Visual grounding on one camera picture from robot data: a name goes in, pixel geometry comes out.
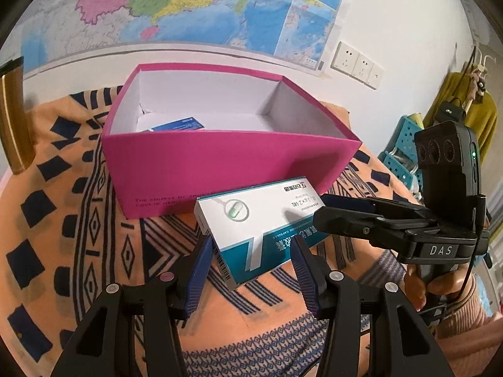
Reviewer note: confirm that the teal white medicine box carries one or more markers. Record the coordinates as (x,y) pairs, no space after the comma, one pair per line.
(251,224)

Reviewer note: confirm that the orange patterned tablecloth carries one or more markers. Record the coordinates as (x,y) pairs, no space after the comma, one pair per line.
(59,224)

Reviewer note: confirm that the person's right forearm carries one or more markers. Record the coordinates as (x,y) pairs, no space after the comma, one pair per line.
(471,322)

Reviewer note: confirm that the pink cardboard box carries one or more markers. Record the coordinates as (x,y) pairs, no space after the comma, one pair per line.
(235,157)

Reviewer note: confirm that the person's right hand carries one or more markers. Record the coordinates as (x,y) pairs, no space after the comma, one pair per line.
(440,286)

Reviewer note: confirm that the pale yellow roll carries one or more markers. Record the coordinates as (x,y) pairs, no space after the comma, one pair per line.
(415,121)

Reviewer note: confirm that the blue plastic rack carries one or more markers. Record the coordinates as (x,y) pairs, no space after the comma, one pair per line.
(404,141)

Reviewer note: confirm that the gold tumbler with black lid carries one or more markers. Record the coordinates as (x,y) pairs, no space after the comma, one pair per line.
(13,125)

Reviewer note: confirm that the wall map poster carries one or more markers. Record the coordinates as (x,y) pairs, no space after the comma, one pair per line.
(196,8)

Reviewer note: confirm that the blue medicine box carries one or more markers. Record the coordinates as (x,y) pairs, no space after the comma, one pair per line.
(177,125)

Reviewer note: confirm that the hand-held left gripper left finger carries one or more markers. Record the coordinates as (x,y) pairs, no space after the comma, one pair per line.
(198,275)

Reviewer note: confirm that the small black bag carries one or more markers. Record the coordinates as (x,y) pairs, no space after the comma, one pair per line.
(450,112)

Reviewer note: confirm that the mustard yellow garment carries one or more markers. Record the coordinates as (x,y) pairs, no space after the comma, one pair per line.
(483,118)

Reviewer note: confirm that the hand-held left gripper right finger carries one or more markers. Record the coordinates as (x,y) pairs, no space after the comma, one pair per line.
(306,275)

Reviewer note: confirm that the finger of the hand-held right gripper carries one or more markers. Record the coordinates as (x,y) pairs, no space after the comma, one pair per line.
(349,202)
(353,226)

